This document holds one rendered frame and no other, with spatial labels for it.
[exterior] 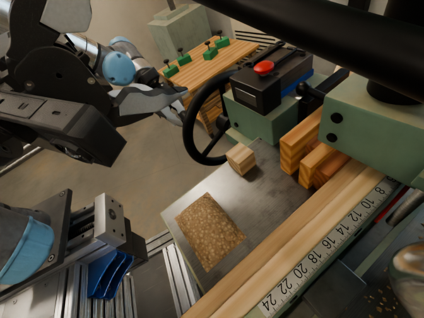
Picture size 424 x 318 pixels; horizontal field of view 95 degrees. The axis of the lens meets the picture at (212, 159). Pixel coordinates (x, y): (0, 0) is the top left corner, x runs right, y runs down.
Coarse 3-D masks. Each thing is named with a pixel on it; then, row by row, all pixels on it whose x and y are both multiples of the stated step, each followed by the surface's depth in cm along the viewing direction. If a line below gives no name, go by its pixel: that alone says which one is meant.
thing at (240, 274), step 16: (352, 160) 25; (336, 176) 24; (352, 176) 24; (320, 192) 24; (336, 192) 23; (304, 208) 23; (320, 208) 23; (288, 224) 23; (304, 224) 22; (272, 240) 22; (288, 240) 22; (256, 256) 21; (272, 256) 21; (240, 272) 21; (224, 288) 20; (208, 304) 20
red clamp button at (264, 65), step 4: (256, 64) 30; (260, 64) 30; (264, 64) 29; (268, 64) 29; (272, 64) 29; (256, 68) 30; (260, 68) 29; (264, 68) 29; (268, 68) 29; (272, 68) 29; (256, 72) 30; (260, 72) 29; (264, 72) 29; (268, 72) 29
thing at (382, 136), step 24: (336, 96) 20; (360, 96) 19; (336, 120) 20; (360, 120) 19; (384, 120) 17; (408, 120) 16; (336, 144) 23; (360, 144) 20; (384, 144) 18; (408, 144) 17; (384, 168) 20; (408, 168) 18
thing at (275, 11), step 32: (192, 0) 10; (224, 0) 8; (256, 0) 7; (288, 0) 6; (320, 0) 6; (288, 32) 7; (320, 32) 6; (352, 32) 5; (384, 32) 5; (416, 32) 5; (352, 64) 6; (384, 64) 5; (416, 64) 4; (416, 96) 5
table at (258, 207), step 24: (264, 144) 36; (264, 168) 33; (192, 192) 34; (216, 192) 33; (240, 192) 31; (264, 192) 30; (288, 192) 29; (312, 192) 28; (168, 216) 32; (240, 216) 29; (264, 216) 28; (288, 216) 27; (192, 264) 27; (216, 264) 26
